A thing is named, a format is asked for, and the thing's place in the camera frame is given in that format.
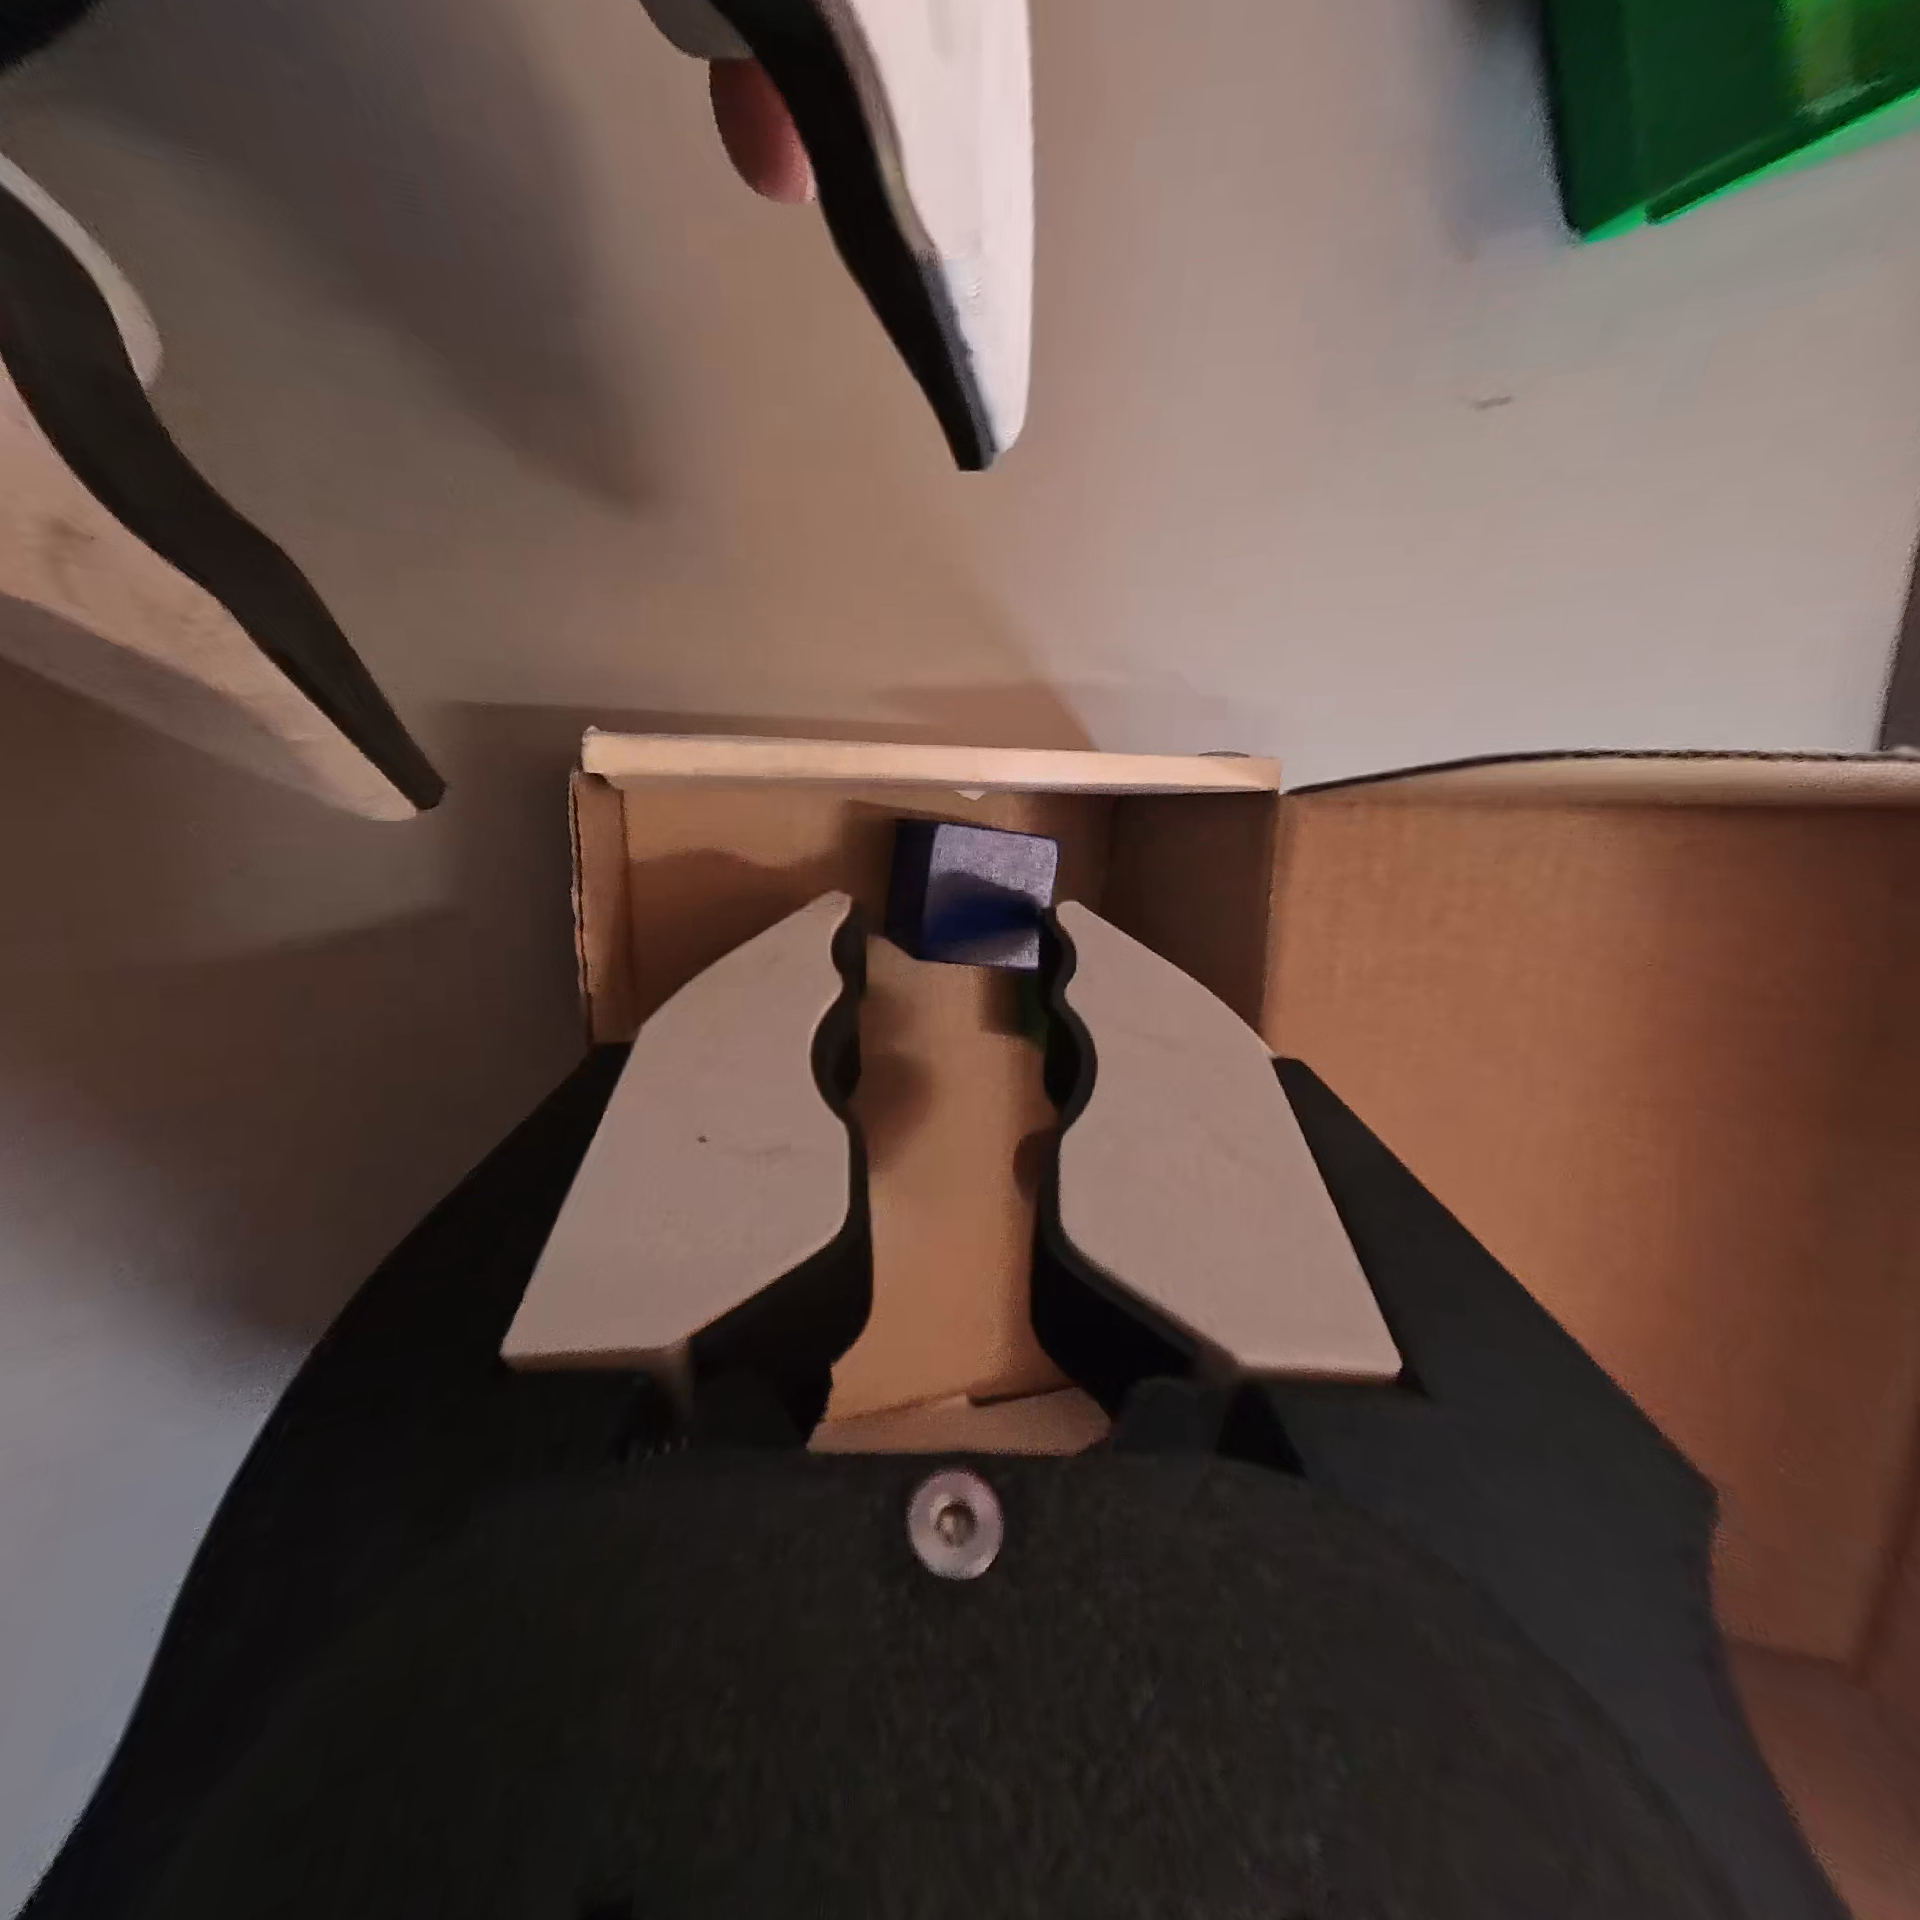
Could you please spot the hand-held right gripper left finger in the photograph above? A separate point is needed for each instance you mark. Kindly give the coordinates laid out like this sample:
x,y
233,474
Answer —
x,y
691,1170

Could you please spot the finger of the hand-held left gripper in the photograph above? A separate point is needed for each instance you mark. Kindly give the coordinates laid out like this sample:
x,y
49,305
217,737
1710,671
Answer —
x,y
960,180
119,570

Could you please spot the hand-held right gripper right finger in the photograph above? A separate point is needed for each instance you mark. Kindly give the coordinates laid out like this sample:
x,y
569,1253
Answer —
x,y
1215,1185

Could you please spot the green cube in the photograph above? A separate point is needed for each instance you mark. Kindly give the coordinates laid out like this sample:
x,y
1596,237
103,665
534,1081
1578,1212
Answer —
x,y
1025,1001

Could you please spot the white cardboard mailer box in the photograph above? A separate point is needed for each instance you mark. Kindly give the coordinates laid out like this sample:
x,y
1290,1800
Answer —
x,y
1576,1124

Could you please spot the blue cube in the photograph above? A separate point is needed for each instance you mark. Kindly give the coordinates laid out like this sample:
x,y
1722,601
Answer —
x,y
960,885

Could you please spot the green plastic bin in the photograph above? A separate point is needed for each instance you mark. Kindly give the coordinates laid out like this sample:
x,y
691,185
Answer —
x,y
1681,89

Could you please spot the grey desk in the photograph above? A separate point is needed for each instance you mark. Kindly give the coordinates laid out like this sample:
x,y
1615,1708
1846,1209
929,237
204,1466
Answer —
x,y
1275,451

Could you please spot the person's left hand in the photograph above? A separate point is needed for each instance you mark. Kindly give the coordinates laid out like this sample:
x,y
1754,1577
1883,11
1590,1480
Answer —
x,y
764,141

